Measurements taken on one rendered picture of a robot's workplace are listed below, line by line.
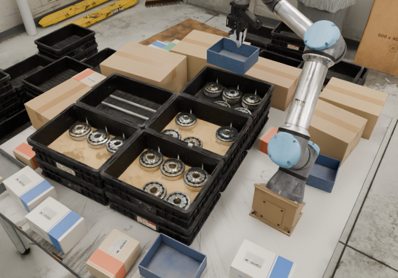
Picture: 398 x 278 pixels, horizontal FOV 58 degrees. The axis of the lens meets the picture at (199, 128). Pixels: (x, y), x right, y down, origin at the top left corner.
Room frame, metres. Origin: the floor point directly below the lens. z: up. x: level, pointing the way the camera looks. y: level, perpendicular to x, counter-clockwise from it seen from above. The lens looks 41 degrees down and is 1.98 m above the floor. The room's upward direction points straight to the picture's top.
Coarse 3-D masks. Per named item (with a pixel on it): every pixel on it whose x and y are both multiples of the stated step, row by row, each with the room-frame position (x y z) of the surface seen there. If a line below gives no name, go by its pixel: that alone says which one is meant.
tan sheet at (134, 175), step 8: (136, 160) 1.10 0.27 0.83; (128, 168) 1.05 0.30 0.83; (136, 168) 1.05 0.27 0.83; (120, 176) 1.01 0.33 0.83; (128, 176) 1.01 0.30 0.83; (136, 176) 1.01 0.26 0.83; (144, 176) 1.01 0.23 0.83; (152, 176) 1.01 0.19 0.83; (160, 176) 1.01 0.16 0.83; (136, 184) 0.96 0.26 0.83; (168, 184) 0.96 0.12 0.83; (176, 184) 0.96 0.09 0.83; (168, 192) 0.92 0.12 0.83; (184, 192) 0.92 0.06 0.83; (192, 192) 0.92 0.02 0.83; (192, 200) 0.88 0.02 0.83
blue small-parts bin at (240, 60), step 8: (224, 40) 1.63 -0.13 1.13; (232, 40) 1.60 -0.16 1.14; (208, 48) 1.52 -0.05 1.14; (216, 48) 1.58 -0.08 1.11; (224, 48) 1.63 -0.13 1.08; (232, 48) 1.60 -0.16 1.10; (240, 48) 1.58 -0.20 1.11; (248, 48) 1.55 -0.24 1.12; (256, 48) 1.53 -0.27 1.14; (208, 56) 1.51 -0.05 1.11; (216, 56) 1.48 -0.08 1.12; (224, 56) 1.46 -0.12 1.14; (232, 56) 1.56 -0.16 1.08; (240, 56) 1.56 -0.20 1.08; (248, 56) 1.55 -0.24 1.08; (256, 56) 1.50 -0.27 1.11; (216, 64) 1.48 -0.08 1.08; (224, 64) 1.46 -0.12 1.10; (232, 64) 1.43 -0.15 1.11; (240, 64) 1.41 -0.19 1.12; (248, 64) 1.44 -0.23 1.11; (240, 72) 1.41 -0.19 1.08
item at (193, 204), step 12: (144, 132) 1.18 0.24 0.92; (180, 144) 1.10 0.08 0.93; (216, 156) 1.02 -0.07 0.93; (216, 168) 0.96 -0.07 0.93; (108, 180) 0.91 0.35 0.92; (120, 180) 0.90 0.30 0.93; (132, 192) 0.86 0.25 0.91; (144, 192) 0.85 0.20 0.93; (204, 192) 0.85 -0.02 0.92; (168, 204) 0.79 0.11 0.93; (192, 204) 0.79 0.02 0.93
